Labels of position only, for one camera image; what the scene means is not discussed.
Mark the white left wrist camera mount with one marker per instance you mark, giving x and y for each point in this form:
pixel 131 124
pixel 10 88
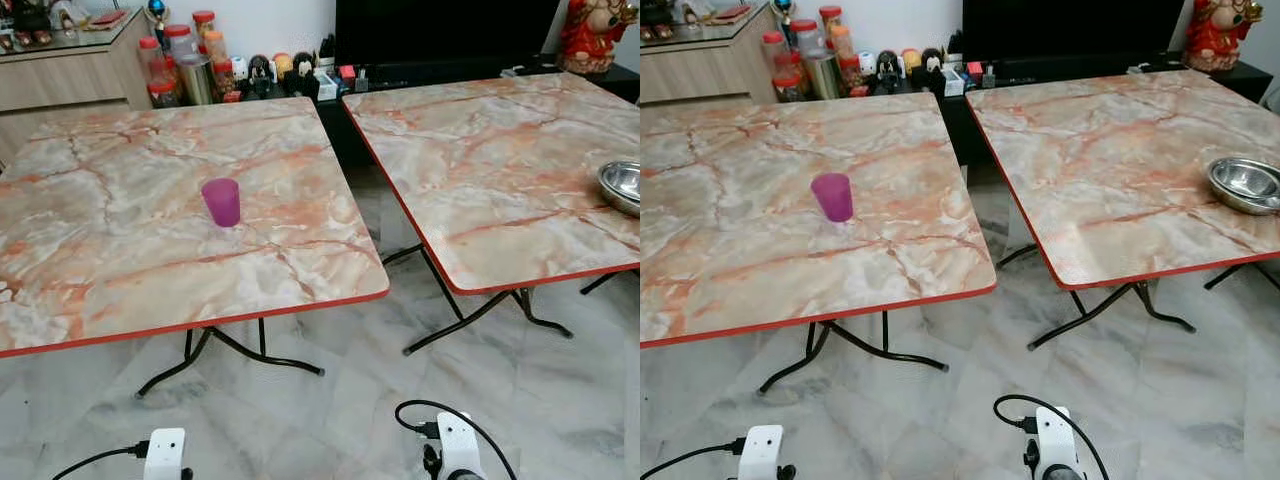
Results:
pixel 762 452
pixel 165 453

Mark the purple plastic cup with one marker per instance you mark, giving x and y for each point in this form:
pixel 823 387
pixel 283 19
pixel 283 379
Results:
pixel 221 203
pixel 832 198

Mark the white power adapter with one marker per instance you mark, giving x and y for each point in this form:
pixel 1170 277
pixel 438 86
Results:
pixel 1140 68

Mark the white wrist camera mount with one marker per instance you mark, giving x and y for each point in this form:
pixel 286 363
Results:
pixel 458 442
pixel 762 452
pixel 1056 440
pixel 165 453

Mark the black flat television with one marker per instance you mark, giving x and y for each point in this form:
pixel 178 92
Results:
pixel 445 30
pixel 1070 28

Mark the small black figurine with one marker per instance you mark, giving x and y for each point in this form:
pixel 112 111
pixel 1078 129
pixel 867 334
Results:
pixel 932 64
pixel 303 70
pixel 260 72
pixel 886 68

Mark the blue globe ornament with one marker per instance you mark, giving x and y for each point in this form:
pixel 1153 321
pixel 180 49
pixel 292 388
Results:
pixel 155 10
pixel 782 8

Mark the red and gold statue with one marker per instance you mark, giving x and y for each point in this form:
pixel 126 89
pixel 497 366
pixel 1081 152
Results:
pixel 1218 38
pixel 590 40

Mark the light wooden sideboard cabinet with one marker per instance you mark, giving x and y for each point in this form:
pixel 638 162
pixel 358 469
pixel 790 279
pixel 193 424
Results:
pixel 60 85
pixel 700 70

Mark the small yellow figurine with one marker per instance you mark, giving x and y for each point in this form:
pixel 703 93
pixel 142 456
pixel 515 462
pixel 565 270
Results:
pixel 910 60
pixel 283 65

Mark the stainless steel bowl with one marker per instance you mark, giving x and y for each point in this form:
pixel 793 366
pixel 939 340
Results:
pixel 1244 186
pixel 622 186

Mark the marble-pattern folding table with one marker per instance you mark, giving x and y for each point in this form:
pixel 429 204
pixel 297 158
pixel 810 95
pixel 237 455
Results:
pixel 1110 170
pixel 500 170
pixel 130 220
pixel 760 230

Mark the stainless steel tumbler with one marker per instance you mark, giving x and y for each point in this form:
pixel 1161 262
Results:
pixel 823 74
pixel 196 80

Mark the flat red pouch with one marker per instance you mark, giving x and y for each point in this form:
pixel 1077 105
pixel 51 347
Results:
pixel 733 13
pixel 106 18

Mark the small white figurine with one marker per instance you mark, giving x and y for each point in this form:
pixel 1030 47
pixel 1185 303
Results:
pixel 866 63
pixel 240 69

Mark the small white box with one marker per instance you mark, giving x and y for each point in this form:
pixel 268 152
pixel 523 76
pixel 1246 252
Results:
pixel 326 88
pixel 952 82

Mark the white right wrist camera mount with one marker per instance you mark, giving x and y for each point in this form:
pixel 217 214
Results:
pixel 1056 440
pixel 458 442

